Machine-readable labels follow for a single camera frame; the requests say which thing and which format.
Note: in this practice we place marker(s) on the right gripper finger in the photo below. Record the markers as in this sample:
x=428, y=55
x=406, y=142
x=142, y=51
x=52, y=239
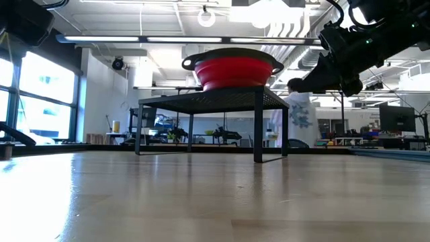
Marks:
x=319, y=82

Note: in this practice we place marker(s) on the red collapsible colander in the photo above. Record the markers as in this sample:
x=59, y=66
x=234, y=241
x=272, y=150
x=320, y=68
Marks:
x=235, y=72

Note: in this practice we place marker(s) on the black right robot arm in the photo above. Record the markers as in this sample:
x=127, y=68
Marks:
x=403, y=30

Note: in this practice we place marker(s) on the black ceiling spotlight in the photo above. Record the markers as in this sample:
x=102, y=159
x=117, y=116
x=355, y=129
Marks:
x=374, y=86
x=118, y=63

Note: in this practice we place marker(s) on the person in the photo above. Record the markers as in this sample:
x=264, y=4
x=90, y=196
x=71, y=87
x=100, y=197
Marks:
x=300, y=117

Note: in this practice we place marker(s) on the large glass window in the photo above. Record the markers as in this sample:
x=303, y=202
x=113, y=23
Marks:
x=47, y=80

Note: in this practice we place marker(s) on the black computer monitor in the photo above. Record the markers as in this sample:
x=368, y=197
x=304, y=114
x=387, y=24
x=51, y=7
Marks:
x=397, y=118

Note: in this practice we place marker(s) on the black perforated metal shelf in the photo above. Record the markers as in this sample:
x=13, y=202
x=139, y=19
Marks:
x=218, y=101

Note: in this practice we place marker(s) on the long ceiling light strip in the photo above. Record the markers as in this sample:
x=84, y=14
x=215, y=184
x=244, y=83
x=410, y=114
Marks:
x=184, y=39

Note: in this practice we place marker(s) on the yellow cylinder container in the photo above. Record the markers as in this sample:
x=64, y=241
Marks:
x=116, y=126

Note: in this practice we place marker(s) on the silver ventilation duct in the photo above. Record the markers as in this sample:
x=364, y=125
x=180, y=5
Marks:
x=307, y=58

